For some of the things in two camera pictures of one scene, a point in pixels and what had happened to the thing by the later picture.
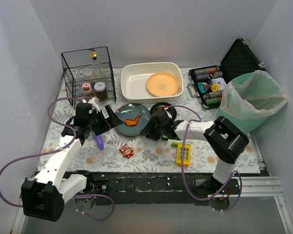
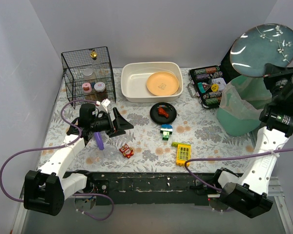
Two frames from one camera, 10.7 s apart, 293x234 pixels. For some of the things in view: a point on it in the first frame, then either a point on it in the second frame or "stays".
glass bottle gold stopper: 96,68 stays
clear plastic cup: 110,152 stays
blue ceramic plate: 130,111 -> 256,46
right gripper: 151,129 -> 270,72
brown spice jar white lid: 100,90 stays
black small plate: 164,106 stays
